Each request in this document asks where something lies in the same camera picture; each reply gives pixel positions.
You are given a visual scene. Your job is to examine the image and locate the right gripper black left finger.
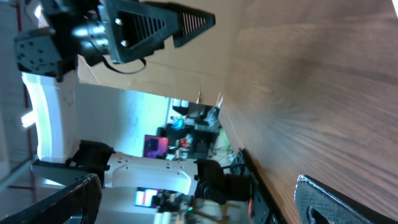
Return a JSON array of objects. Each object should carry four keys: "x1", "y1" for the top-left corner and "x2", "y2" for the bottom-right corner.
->
[{"x1": 1, "y1": 174, "x2": 102, "y2": 224}]

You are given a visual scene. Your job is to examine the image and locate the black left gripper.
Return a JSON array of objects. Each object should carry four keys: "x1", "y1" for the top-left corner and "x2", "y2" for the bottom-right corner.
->
[{"x1": 14, "y1": 0, "x2": 180, "y2": 82}]

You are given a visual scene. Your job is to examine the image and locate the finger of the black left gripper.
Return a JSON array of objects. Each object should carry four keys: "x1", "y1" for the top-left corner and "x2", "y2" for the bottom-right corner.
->
[{"x1": 144, "y1": 1, "x2": 216, "y2": 48}]

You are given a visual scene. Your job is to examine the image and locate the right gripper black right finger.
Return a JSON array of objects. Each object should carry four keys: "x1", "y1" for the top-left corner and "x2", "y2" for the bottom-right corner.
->
[{"x1": 294, "y1": 174, "x2": 397, "y2": 224}]

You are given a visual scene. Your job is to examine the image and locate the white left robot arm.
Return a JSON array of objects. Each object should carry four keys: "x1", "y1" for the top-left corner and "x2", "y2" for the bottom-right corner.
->
[{"x1": 14, "y1": 1, "x2": 254, "y2": 205}]

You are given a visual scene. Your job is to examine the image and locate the black aluminium rail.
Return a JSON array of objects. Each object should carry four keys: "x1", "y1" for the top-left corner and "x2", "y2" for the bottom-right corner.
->
[{"x1": 234, "y1": 148, "x2": 287, "y2": 224}]

